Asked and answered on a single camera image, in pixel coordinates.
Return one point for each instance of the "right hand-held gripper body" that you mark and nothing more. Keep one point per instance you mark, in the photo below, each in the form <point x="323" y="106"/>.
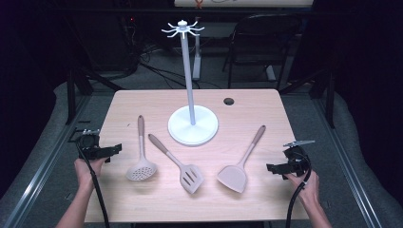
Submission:
<point x="296" y="160"/>

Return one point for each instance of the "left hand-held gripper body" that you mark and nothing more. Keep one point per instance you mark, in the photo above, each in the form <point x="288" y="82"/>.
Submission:
<point x="90" y="148"/>

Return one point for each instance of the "beige perforated skimmer spoon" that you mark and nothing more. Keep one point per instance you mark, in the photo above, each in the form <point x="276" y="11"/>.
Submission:
<point x="141" y="126"/>

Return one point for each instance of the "beige solid spatula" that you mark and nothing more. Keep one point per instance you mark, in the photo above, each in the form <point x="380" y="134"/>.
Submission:
<point x="234" y="177"/>

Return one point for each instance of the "beige slotted spatula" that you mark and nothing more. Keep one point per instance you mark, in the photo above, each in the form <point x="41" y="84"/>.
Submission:
<point x="158" y="144"/>

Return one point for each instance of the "white utensil rack stand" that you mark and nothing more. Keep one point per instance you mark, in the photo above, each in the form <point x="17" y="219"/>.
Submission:
<point x="193" y="129"/>

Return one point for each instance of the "person's left hand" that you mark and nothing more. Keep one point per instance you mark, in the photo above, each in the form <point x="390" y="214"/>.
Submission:
<point x="85" y="172"/>

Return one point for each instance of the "person's right hand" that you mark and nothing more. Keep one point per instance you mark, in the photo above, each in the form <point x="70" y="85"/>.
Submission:
<point x="309" y="190"/>

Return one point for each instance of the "grey tape piece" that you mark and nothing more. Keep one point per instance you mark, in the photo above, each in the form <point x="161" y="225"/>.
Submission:
<point x="68" y="196"/>
<point x="326" y="204"/>

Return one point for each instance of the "short white stand foot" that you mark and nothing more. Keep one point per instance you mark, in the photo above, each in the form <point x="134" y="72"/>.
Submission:
<point x="271" y="73"/>

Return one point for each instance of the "white metal stand leg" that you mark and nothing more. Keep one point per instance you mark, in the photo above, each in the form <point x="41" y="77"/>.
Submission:
<point x="197" y="63"/>

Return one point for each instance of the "black folding chair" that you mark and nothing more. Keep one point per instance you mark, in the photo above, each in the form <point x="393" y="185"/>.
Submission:
<point x="263" y="31"/>

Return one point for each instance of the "aluminium floor rail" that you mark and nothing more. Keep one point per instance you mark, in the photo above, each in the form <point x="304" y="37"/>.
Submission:
<point x="47" y="164"/>
<point x="345" y="158"/>

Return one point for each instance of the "black metal frame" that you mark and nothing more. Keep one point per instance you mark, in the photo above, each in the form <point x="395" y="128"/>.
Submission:
<point x="71" y="95"/>
<point x="330" y="101"/>

